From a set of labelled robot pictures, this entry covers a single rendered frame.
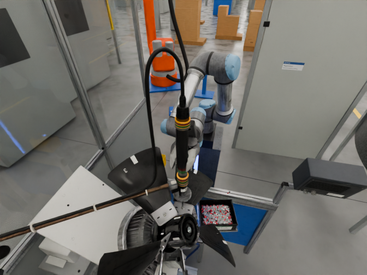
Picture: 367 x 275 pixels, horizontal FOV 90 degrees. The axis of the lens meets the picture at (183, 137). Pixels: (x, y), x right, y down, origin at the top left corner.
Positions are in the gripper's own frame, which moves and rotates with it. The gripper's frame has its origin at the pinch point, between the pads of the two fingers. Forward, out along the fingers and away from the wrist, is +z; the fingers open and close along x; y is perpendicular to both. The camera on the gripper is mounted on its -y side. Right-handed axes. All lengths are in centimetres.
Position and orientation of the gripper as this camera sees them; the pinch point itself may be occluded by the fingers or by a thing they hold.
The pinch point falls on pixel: (179, 165)
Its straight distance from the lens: 58.8
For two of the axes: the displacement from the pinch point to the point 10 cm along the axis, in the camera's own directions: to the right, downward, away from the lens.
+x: -9.7, -1.5, 1.8
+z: -2.3, 6.2, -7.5
